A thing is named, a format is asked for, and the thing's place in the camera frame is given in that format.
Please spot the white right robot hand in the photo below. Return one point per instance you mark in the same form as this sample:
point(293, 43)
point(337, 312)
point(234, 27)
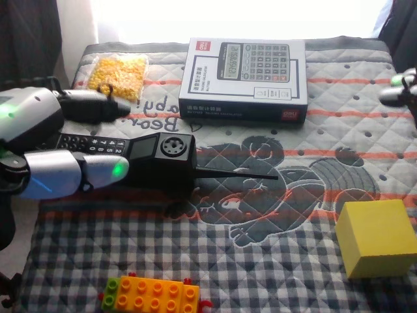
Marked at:
point(392, 96)

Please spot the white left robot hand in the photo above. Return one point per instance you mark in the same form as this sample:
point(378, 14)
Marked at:
point(29, 111)

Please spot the black handheld radio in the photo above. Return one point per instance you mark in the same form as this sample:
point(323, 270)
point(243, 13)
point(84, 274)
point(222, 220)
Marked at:
point(176, 153)

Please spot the white calculator box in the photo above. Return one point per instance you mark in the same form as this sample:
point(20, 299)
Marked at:
point(228, 94)

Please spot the dark curtain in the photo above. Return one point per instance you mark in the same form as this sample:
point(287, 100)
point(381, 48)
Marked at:
point(26, 36)
point(404, 29)

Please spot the bag of yellow corn kernels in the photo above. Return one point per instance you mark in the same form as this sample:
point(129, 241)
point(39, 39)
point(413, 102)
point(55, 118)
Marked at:
point(120, 75)

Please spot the yellow block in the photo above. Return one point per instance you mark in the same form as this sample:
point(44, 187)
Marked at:
point(374, 234)

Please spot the grey quilt with printed bear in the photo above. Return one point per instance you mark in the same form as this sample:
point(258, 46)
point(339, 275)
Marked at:
point(260, 244)

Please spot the orange green red brick toy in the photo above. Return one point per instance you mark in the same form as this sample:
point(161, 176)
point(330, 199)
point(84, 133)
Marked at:
point(156, 293)

